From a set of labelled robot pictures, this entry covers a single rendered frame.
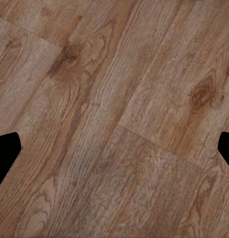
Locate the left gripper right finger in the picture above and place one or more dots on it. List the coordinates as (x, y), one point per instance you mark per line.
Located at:
(223, 146)

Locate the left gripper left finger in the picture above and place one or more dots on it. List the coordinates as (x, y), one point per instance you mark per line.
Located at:
(10, 148)

